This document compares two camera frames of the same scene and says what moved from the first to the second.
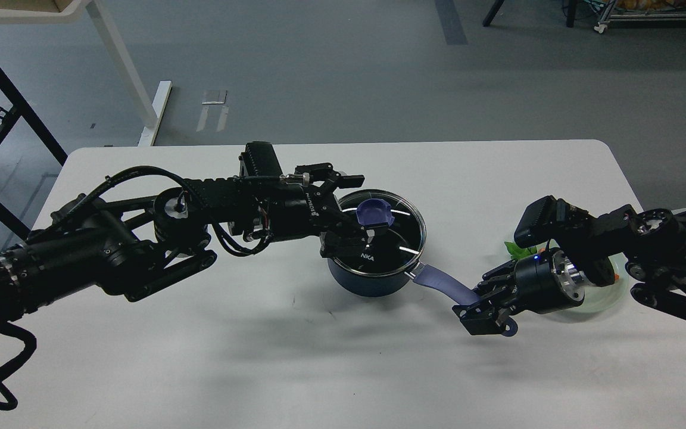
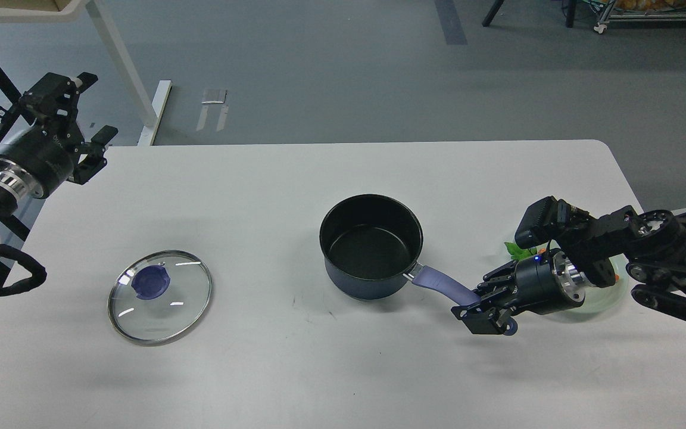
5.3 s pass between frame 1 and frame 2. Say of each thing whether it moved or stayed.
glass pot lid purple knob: moved
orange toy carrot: stayed
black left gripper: moved
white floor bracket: stayed
